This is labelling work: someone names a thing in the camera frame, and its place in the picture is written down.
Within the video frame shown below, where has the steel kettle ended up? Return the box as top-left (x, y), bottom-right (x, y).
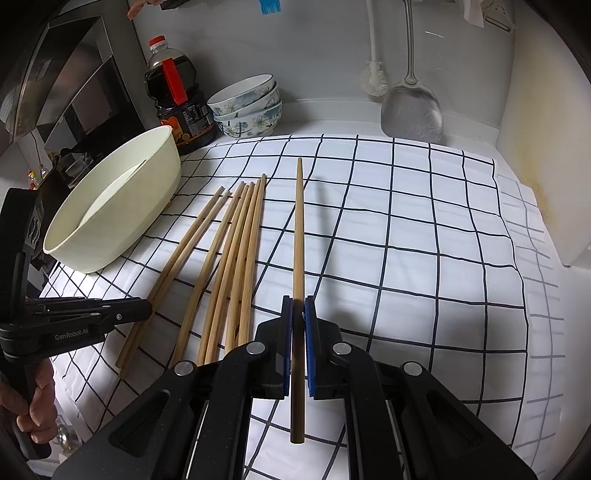
top-left (54, 413), bottom-right (85, 452)

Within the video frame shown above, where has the person's left hand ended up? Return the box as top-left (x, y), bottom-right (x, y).
top-left (0, 357), bottom-right (60, 445)

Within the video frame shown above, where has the bunch of wooden chopsticks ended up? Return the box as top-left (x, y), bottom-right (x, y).
top-left (115, 173), bottom-right (269, 381)

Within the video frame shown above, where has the white floral ceramic bowl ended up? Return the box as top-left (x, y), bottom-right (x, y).
top-left (207, 74), bottom-right (278, 116)
top-left (212, 90), bottom-right (281, 123)
top-left (217, 102), bottom-right (283, 138)

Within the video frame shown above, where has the white vegetable peeler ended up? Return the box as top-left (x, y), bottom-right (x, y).
top-left (478, 0), bottom-right (515, 33)

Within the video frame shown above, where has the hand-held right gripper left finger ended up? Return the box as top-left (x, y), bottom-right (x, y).
top-left (51, 295), bottom-right (294, 480)

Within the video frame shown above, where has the long wooden chopstick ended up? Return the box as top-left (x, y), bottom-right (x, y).
top-left (290, 157), bottom-right (308, 445)

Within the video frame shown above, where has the round white plastic basin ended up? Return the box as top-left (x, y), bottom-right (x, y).
top-left (42, 124), bottom-right (182, 274)

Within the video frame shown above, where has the metal cooking spatula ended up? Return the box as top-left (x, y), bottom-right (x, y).
top-left (381, 0), bottom-right (445, 144)

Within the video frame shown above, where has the white dish brush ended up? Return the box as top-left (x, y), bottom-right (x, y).
top-left (360, 0), bottom-right (392, 97)

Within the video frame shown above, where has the black gas stove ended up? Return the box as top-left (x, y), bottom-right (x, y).
top-left (39, 147), bottom-right (95, 190)

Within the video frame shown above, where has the dark soy sauce bottle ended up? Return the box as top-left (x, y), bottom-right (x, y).
top-left (144, 34), bottom-right (218, 155)

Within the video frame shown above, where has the white black checked cloth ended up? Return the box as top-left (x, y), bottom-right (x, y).
top-left (39, 134), bottom-right (566, 480)

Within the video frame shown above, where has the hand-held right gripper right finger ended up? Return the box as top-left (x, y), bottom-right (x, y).
top-left (302, 295), bottom-right (539, 480)

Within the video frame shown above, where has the pink knitted cloth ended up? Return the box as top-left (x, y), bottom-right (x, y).
top-left (127, 0), bottom-right (162, 19)

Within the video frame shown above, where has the steel range hood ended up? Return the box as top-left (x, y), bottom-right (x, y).
top-left (0, 9), bottom-right (148, 153)

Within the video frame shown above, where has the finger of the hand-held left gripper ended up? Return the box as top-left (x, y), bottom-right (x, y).
top-left (28, 298), bottom-right (153, 330)

